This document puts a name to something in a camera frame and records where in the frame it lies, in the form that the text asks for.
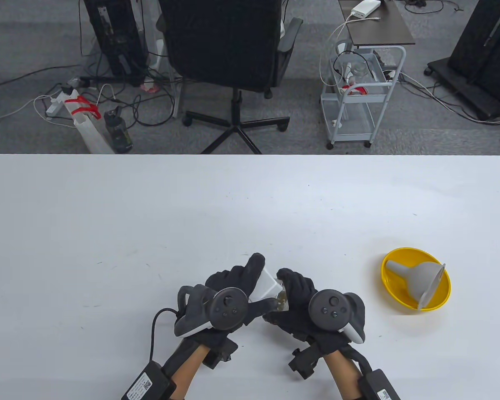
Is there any person's left hand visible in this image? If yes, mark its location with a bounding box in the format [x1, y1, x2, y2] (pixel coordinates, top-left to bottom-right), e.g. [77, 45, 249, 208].
[183, 252, 275, 350]

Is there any person's right hand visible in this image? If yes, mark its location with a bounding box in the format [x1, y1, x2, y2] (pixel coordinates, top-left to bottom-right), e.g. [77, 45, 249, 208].
[263, 268, 350, 355]

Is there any clear coffee jar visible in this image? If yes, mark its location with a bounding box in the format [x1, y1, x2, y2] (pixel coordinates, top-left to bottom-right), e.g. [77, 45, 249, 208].
[273, 280, 290, 313]

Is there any white square jar lid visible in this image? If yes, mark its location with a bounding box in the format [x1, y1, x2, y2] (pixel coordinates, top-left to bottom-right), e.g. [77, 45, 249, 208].
[249, 268, 283, 303]

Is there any yellow bowl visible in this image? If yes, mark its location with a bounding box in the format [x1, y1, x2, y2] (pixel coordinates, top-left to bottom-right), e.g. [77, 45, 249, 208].
[380, 247, 451, 312]

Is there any grey funnel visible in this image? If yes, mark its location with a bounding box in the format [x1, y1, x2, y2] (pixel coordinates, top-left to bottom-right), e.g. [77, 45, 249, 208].
[385, 260, 447, 311]

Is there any person's left forearm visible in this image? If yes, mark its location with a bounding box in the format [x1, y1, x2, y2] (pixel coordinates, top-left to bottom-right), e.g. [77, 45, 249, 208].
[171, 344, 209, 400]

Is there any person's right forearm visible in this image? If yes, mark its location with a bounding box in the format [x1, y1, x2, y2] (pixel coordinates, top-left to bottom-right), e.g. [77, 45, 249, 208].
[323, 352, 365, 400]

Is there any grey left hand controller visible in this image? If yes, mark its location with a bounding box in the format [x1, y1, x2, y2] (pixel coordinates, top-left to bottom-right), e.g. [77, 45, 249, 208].
[174, 285, 249, 338]

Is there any grey hand controller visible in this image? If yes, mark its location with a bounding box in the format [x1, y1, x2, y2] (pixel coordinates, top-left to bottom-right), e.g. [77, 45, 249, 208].
[308, 289, 366, 345]
[174, 285, 249, 338]

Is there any grey right hand controller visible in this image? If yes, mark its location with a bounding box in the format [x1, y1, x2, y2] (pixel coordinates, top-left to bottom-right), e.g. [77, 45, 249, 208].
[308, 289, 366, 345]

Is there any dark water bottle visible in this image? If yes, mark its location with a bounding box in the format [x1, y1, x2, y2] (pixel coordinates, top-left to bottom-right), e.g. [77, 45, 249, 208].
[104, 106, 133, 153]

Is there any white rolling cart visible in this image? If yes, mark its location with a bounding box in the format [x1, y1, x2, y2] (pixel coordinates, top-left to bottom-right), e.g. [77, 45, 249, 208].
[320, 40, 407, 150]

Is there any black office chair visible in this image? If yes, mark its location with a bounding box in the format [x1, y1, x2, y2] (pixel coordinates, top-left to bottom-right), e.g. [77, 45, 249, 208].
[156, 0, 304, 155]

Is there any white power strip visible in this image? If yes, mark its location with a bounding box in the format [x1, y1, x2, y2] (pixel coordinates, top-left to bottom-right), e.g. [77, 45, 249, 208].
[46, 90, 69, 117]

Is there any black computer tower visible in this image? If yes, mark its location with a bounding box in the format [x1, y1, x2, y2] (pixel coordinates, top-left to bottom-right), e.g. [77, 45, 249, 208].
[83, 0, 148, 86]

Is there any brown side table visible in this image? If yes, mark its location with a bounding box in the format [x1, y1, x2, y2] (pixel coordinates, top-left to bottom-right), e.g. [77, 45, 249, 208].
[338, 0, 416, 47]

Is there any white power bank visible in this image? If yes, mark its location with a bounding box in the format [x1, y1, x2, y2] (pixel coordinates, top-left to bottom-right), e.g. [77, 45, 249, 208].
[351, 0, 381, 19]

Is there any black wheeled stand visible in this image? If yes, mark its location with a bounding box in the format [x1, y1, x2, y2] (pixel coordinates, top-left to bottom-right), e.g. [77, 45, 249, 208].
[425, 0, 500, 121]

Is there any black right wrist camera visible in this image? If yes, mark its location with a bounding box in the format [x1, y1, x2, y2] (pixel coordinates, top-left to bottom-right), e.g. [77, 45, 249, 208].
[288, 348, 318, 380]

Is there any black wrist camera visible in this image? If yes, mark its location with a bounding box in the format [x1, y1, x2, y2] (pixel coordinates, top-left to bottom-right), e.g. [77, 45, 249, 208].
[204, 337, 239, 369]
[288, 348, 318, 380]

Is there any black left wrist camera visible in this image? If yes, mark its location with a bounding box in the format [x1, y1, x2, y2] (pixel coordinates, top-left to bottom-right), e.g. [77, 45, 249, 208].
[204, 337, 239, 369]

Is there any black right glove cable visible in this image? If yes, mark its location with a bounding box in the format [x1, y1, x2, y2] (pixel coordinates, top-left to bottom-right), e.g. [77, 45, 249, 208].
[342, 346, 373, 373]

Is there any black glove cable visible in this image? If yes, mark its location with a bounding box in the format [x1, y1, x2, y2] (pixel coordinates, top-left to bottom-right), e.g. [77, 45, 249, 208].
[342, 346, 373, 373]
[149, 307, 180, 363]

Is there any black left glove cable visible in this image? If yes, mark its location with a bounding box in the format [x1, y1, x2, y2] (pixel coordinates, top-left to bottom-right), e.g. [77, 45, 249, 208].
[149, 307, 180, 363]

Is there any white charging cable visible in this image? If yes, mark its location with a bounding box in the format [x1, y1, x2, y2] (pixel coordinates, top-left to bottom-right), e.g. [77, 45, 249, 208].
[319, 15, 380, 88]

